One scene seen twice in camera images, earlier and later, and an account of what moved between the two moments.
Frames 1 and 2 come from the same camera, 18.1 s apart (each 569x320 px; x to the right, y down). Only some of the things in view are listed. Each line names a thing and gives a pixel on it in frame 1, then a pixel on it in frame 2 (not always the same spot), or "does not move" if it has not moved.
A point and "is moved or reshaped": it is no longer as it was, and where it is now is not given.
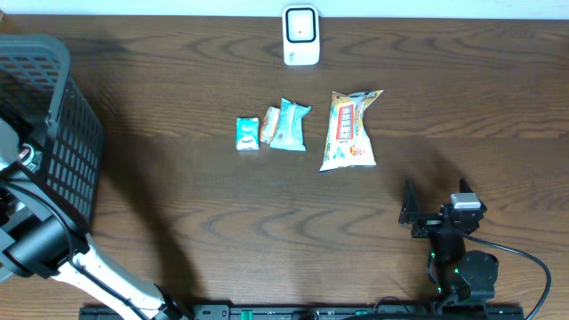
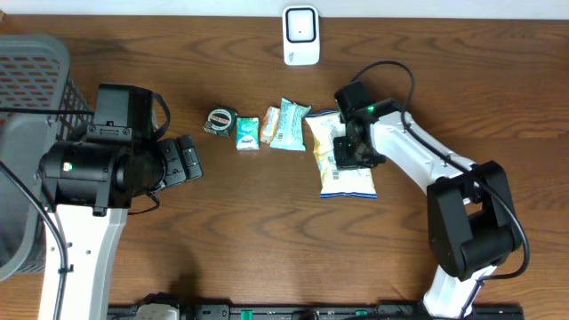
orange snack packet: (269, 124) does not move
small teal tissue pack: (247, 133) does not move
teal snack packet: (289, 134) does not move
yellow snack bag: (348, 143) is moved or reshaped
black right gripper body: (428, 223) to (348, 154)
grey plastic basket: (36, 85) does not move
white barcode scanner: (301, 35) does not move
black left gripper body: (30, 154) to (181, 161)
